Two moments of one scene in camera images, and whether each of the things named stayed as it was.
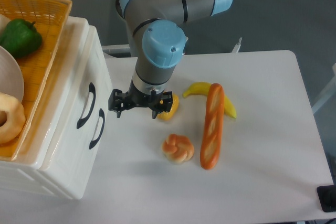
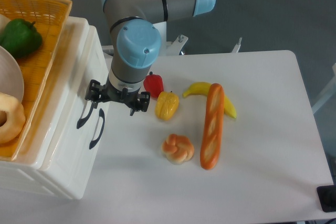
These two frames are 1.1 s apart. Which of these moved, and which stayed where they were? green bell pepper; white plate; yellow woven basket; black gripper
Moved: black gripper
Stayed: green bell pepper; yellow woven basket; white plate
